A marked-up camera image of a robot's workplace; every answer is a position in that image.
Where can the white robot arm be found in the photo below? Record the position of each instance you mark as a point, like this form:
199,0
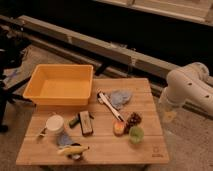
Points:
188,83

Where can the green plastic cup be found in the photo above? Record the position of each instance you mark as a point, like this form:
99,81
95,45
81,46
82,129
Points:
136,134

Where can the white paper cup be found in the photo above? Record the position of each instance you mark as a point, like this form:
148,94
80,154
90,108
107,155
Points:
55,124

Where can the blue crumpled cloth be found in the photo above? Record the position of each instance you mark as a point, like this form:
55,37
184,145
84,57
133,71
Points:
119,98

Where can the black rectangular eraser block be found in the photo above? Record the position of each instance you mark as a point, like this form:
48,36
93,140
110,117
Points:
86,125

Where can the orange peach fruit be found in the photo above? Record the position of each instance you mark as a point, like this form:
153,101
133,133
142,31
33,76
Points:
118,128

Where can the dark red grapes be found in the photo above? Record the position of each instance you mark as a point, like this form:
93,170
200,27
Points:
133,120

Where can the green marker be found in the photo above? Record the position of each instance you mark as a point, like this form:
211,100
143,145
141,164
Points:
74,122

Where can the yellow plastic bin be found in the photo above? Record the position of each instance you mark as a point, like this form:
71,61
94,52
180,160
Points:
60,84

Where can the blue grey small object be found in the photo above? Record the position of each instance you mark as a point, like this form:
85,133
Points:
63,140

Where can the yellow banana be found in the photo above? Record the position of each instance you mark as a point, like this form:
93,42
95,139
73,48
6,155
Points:
65,151

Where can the dark round object under banana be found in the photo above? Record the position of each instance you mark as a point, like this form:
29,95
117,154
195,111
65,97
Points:
77,155

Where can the small toy utensil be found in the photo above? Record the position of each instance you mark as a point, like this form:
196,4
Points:
42,133

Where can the black tripod stand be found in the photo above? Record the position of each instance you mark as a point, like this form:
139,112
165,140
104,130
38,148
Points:
11,56

